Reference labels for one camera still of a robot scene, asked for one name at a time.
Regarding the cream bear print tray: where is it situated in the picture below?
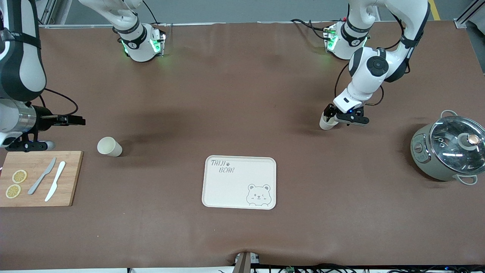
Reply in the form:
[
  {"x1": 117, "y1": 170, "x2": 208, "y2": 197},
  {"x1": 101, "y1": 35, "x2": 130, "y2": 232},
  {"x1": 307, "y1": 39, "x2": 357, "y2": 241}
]
[{"x1": 202, "y1": 155, "x2": 277, "y2": 210}]

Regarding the grey plastic knife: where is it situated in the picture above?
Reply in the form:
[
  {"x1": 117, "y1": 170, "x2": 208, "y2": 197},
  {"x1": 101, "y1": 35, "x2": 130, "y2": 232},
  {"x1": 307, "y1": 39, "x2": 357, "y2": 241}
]
[{"x1": 27, "y1": 157, "x2": 57, "y2": 195}]

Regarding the white plastic knife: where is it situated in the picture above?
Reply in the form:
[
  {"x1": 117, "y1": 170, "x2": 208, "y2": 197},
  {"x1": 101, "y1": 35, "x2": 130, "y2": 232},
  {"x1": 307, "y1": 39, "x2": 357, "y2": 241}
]
[{"x1": 44, "y1": 161, "x2": 66, "y2": 202}]

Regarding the bamboo cutting board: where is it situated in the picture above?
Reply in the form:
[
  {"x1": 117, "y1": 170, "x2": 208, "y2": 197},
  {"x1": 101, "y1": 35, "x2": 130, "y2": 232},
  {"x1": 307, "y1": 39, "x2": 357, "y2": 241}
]
[{"x1": 0, "y1": 151, "x2": 84, "y2": 207}]

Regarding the grey-green cooking pot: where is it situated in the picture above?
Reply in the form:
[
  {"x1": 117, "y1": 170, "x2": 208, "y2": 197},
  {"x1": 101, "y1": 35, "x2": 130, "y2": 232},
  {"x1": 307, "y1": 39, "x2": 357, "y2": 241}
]
[{"x1": 410, "y1": 110, "x2": 479, "y2": 186}]

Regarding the glass pot lid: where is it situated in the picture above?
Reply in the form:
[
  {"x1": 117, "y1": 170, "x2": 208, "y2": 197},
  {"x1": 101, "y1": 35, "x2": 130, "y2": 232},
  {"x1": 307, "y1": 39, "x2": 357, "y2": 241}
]
[{"x1": 429, "y1": 116, "x2": 485, "y2": 176}]

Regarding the brown table cover mat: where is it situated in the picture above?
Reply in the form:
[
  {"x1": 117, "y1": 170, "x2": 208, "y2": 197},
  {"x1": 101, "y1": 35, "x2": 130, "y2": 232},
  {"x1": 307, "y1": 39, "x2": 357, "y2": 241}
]
[{"x1": 0, "y1": 21, "x2": 485, "y2": 270}]

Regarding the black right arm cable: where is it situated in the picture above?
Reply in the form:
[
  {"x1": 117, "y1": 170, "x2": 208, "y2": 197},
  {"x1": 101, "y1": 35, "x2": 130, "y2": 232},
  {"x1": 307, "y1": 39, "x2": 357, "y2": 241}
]
[{"x1": 38, "y1": 88, "x2": 79, "y2": 117}]

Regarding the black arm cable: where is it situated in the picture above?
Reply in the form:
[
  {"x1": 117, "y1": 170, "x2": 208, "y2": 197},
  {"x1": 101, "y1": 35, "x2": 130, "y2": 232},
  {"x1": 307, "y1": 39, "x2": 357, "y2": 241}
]
[
  {"x1": 38, "y1": 88, "x2": 79, "y2": 117},
  {"x1": 334, "y1": 8, "x2": 430, "y2": 107}
]

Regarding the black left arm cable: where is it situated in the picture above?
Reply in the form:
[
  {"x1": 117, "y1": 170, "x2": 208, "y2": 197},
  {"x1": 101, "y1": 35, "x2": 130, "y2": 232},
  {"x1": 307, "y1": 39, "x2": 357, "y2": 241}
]
[{"x1": 334, "y1": 8, "x2": 430, "y2": 107}]

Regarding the black base power cable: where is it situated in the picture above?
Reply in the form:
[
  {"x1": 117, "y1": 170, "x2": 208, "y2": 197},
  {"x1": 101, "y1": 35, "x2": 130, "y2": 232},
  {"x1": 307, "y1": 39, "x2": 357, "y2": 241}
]
[
  {"x1": 291, "y1": 19, "x2": 327, "y2": 40},
  {"x1": 142, "y1": 0, "x2": 160, "y2": 25}
]

